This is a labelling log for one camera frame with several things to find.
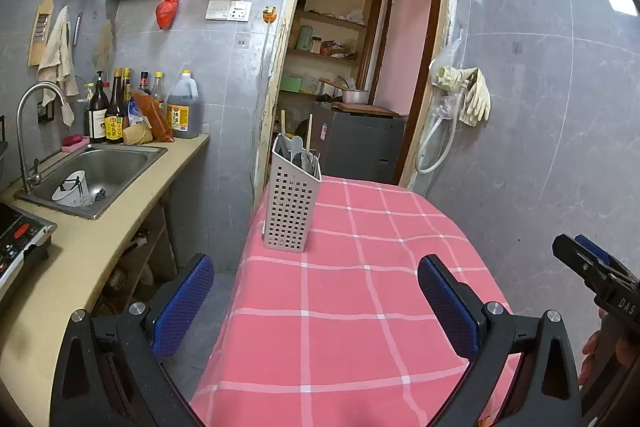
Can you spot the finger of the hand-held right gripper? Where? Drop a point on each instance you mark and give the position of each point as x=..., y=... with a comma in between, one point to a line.
x=592, y=244
x=580, y=264

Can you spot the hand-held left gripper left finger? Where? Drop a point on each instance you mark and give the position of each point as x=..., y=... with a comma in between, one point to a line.
x=182, y=302

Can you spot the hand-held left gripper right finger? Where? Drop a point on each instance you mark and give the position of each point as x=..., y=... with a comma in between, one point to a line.
x=447, y=307

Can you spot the white perforated utensil holder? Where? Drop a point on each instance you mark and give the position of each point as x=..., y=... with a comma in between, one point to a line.
x=290, y=207

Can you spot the wooden chopstick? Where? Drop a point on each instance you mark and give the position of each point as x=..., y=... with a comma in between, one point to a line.
x=283, y=124
x=309, y=132

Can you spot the person's right hand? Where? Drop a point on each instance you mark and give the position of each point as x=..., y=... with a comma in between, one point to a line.
x=592, y=357

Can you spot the pink checked tablecloth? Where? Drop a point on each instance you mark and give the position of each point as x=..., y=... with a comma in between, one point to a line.
x=350, y=307

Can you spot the beige kitchen counter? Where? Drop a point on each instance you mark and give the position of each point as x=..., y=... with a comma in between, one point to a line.
x=75, y=267

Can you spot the steel sink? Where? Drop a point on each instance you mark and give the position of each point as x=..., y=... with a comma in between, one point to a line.
x=115, y=167

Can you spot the white cup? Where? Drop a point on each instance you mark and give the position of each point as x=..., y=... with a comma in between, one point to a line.
x=72, y=192

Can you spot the black induction cooker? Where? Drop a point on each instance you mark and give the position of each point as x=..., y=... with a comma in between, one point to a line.
x=20, y=242

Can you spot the grey cabinet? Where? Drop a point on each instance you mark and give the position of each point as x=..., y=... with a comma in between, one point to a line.
x=360, y=147

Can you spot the orange packet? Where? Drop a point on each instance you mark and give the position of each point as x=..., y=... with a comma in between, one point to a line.
x=155, y=119

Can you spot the cream rubber glove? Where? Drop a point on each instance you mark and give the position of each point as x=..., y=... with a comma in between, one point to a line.
x=477, y=99
x=447, y=77

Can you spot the large oil jug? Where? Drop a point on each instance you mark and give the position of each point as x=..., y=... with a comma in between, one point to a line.
x=182, y=112

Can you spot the pink sponge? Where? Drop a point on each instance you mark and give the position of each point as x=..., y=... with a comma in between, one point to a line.
x=75, y=143

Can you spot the labelled soy sauce bottle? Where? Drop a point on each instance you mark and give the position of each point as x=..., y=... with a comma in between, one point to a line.
x=115, y=122

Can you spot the dark pump bottle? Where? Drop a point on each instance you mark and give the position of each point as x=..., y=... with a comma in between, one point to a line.
x=98, y=117

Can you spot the wooden cutting board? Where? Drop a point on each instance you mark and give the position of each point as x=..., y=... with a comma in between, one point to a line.
x=367, y=110

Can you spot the yellow capped clear bottle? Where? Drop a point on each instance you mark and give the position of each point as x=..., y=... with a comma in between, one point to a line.
x=157, y=89

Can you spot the dark capped sauce bottle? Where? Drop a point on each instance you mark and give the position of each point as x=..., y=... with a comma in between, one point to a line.
x=144, y=82

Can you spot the metal faucet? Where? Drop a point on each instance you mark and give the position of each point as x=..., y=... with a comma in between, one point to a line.
x=22, y=142

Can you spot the metal pot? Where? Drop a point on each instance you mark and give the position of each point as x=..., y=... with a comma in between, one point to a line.
x=356, y=97

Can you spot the green box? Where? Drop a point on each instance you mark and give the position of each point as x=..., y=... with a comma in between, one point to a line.
x=292, y=84

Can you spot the hanging brown brush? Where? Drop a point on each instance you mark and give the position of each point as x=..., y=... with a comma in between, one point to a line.
x=104, y=47

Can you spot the beige towel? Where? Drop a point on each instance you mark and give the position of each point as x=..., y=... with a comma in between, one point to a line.
x=55, y=52

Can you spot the small glass jar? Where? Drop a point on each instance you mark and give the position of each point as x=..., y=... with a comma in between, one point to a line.
x=316, y=45

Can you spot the mint green canister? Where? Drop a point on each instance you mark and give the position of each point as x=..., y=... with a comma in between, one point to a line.
x=305, y=39

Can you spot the hanging metal tool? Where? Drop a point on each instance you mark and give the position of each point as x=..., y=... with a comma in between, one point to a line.
x=77, y=32

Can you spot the red plastic bag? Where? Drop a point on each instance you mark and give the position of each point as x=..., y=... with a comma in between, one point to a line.
x=167, y=9

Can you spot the wooden shelf unit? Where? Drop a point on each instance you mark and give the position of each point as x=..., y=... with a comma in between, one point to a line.
x=325, y=18

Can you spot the black wall socket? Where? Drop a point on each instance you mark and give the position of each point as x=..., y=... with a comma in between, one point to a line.
x=46, y=112

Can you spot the small white wall socket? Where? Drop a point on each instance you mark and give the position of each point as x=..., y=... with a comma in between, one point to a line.
x=243, y=41

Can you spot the white wall switch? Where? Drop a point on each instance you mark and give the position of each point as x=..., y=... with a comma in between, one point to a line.
x=217, y=10

